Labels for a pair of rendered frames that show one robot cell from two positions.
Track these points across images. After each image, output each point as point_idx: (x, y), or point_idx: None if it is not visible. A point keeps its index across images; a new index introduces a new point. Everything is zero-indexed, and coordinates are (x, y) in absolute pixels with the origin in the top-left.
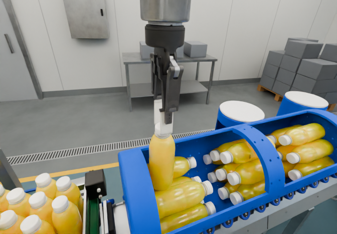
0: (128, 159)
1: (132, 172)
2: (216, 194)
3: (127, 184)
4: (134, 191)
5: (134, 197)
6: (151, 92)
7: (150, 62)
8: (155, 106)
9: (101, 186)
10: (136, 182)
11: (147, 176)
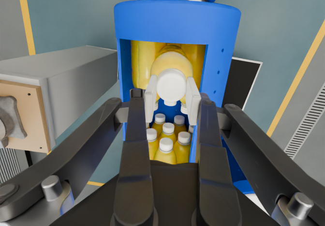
0: (187, 16)
1: (161, 16)
2: (167, 113)
3: (145, 4)
4: (137, 13)
5: (131, 11)
6: (231, 104)
7: (312, 179)
8: (192, 91)
9: None
10: (145, 18)
11: (148, 37)
